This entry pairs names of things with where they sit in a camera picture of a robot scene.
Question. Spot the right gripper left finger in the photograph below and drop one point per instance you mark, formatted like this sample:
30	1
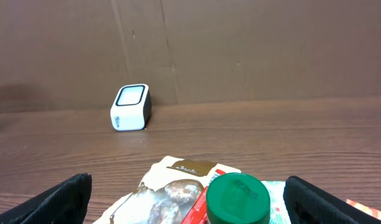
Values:
67	202

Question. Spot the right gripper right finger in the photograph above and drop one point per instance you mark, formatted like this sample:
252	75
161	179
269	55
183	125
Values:
307	204

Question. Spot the teal orange tissue pack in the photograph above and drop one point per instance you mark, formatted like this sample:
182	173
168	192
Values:
278	210

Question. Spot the green lid spice jar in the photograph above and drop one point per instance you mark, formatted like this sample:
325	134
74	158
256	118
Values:
237	198

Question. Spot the orange small carton box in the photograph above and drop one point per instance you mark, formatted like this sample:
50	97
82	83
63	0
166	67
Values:
370	211

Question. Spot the red stick sachet pack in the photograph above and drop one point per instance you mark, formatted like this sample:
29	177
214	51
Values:
198	212

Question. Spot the beige Pantree snack pouch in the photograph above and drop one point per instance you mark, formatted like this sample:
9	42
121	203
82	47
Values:
166	193

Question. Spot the white barcode scanner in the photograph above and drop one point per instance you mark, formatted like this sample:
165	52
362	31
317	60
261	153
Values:
132	108

